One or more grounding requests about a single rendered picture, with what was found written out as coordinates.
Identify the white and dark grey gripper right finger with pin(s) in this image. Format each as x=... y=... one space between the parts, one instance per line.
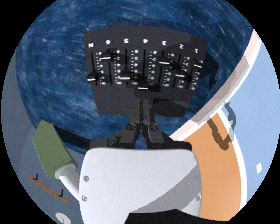
x=155 y=138

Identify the black lighting desk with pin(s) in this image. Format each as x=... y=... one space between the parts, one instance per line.
x=141 y=54

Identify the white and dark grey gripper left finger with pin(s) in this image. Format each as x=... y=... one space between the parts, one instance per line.
x=126 y=138

